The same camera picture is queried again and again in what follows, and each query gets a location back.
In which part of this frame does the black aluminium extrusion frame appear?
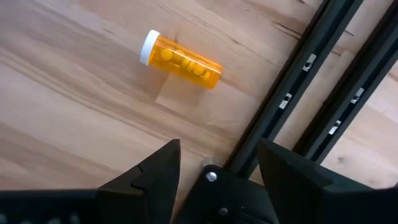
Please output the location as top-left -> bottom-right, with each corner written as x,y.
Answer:
223,0 -> 398,175

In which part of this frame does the orange pill bottle white cap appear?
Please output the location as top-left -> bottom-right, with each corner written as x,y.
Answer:
139,29 -> 224,90

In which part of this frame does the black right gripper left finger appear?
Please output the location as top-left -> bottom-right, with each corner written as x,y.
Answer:
96,138 -> 182,224

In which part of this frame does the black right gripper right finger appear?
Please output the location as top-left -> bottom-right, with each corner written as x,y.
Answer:
256,138 -> 398,224

